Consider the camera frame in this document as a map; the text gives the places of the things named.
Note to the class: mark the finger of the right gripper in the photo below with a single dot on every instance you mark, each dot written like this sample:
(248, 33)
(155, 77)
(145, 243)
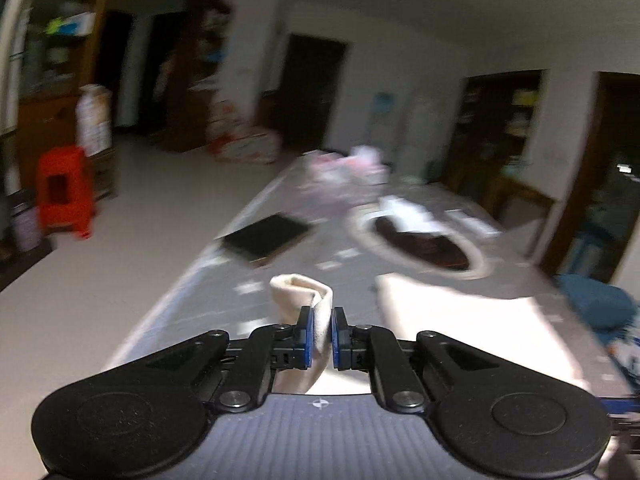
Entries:
(623, 407)

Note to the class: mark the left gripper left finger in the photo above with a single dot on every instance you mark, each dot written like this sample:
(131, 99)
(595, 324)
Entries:
(281, 347)

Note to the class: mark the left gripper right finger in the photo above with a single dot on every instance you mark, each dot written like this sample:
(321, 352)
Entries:
(375, 350)

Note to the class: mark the cream garment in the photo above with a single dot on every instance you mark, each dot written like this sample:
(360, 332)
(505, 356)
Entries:
(515, 330)

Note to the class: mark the black smartphone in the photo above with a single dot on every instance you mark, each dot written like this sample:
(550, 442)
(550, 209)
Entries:
(261, 241)

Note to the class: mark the round black induction cooktop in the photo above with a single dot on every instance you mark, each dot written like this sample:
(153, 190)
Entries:
(448, 254)

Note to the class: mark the loose white tissue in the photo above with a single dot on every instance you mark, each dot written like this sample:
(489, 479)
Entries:
(408, 217)

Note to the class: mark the white remote control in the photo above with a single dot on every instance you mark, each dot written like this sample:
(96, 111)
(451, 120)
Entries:
(479, 227)

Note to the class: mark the pink tissue box with tissue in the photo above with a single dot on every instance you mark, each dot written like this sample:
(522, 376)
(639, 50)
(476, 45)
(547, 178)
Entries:
(364, 166)

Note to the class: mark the dark wooden side table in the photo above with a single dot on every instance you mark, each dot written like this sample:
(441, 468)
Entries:
(515, 205)

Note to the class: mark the water dispenser with blue bottle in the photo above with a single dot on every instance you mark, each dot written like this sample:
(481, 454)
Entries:
(380, 132)

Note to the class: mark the strawberry print pet bed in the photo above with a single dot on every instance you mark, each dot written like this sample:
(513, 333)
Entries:
(231, 138)

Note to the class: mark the white refrigerator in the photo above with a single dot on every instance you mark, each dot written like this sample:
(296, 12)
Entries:
(422, 140)

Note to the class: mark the dark entrance door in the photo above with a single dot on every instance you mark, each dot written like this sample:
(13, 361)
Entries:
(307, 89)

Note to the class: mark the red plastic stool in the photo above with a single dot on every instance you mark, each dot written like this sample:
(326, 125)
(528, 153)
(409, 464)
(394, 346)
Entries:
(64, 191)

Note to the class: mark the white paper bag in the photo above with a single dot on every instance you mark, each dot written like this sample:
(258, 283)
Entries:
(93, 113)

